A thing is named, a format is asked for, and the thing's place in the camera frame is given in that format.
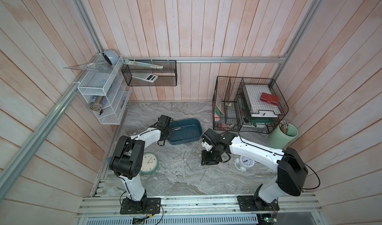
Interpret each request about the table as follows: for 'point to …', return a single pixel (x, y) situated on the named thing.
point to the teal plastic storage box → (186, 131)
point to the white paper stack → (258, 108)
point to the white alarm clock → (243, 163)
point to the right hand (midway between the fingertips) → (202, 163)
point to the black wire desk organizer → (230, 107)
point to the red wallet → (272, 99)
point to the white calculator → (147, 77)
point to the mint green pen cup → (283, 135)
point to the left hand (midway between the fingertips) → (169, 136)
